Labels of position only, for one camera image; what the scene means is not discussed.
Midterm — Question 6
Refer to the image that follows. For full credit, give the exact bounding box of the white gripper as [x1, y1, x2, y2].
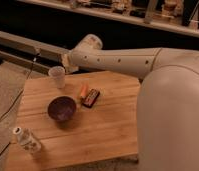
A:
[61, 53, 79, 74]

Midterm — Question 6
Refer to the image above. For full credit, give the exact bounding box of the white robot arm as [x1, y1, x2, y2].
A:
[62, 34, 199, 171]

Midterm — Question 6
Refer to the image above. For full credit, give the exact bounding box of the orange carrot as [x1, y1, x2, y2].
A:
[79, 84, 88, 99]

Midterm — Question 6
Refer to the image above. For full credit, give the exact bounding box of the dark chocolate bar packet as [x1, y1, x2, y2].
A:
[82, 89, 100, 108]

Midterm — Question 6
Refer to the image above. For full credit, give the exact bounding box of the dark purple bowl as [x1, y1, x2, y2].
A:
[47, 96, 76, 122]

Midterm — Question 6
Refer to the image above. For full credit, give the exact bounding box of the wooden table board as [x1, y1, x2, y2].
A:
[5, 72, 140, 171]

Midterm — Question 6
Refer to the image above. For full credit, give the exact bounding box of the clear plastic bottle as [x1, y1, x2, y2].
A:
[13, 127, 42, 154]

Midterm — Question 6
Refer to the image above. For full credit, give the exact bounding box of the cluttered background shelf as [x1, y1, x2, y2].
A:
[18, 0, 199, 38]

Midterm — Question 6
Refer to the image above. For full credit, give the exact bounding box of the black cable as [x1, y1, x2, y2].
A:
[0, 49, 41, 164]

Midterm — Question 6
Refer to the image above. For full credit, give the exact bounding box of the grey metal rail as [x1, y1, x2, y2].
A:
[0, 31, 68, 74]

